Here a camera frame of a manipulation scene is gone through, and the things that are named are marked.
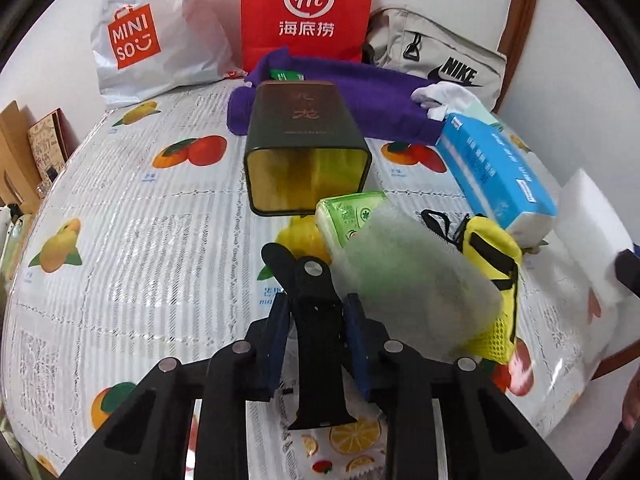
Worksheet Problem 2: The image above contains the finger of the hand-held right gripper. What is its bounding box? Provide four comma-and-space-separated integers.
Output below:
614, 247, 640, 298

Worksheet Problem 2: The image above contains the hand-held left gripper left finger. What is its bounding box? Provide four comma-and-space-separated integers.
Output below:
57, 302, 293, 480

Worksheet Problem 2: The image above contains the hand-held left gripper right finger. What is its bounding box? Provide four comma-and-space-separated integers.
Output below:
344, 293, 576, 480

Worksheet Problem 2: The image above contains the black watch strap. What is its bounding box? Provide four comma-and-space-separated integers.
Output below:
261, 242, 358, 431

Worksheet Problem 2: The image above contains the white sponge block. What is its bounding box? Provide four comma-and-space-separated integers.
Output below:
552, 167, 638, 316

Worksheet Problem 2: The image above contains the white mesh drawstring pouch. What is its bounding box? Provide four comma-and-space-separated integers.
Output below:
332, 200, 503, 361

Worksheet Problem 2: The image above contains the person's right forearm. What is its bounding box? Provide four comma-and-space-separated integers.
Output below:
587, 370, 640, 480

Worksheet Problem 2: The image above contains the fruit print wipe sachet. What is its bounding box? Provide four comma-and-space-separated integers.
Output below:
287, 412, 388, 480

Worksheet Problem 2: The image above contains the green tissue pack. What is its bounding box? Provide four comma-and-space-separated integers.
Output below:
315, 190, 396, 252

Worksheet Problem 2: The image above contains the yellow mesh bag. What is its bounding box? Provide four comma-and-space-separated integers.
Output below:
421, 209, 524, 365

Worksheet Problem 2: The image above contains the blue tissue pack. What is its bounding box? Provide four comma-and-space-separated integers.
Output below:
434, 112, 559, 241

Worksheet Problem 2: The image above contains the pale green cloth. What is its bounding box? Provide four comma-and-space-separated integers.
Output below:
450, 101, 506, 128

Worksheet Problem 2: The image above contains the dark square tin box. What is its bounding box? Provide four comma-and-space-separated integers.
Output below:
243, 80, 373, 217

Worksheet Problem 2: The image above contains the purple towel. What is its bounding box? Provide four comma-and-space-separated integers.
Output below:
226, 47, 448, 146

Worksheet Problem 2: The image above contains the white cloth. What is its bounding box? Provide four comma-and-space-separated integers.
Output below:
411, 82, 483, 122

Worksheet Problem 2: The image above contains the grey backpack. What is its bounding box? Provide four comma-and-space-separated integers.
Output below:
362, 7, 508, 113

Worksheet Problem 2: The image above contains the brown cardboard box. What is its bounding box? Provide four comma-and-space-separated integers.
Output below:
0, 100, 43, 206

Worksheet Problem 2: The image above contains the white plastic shopping bag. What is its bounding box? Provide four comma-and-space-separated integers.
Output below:
90, 0, 246, 107

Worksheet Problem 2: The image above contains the red paper bag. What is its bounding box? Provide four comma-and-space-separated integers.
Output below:
241, 0, 378, 73

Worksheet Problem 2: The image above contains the wooden door frame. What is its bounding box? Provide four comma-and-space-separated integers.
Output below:
497, 0, 543, 111

